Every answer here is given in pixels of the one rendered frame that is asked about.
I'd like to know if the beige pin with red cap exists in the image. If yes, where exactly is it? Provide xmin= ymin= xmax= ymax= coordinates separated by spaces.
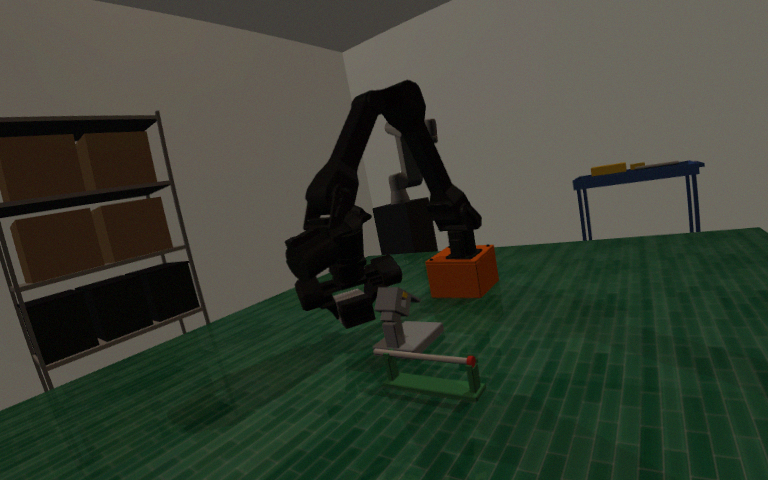
xmin=373 ymin=349 xmax=475 ymax=368

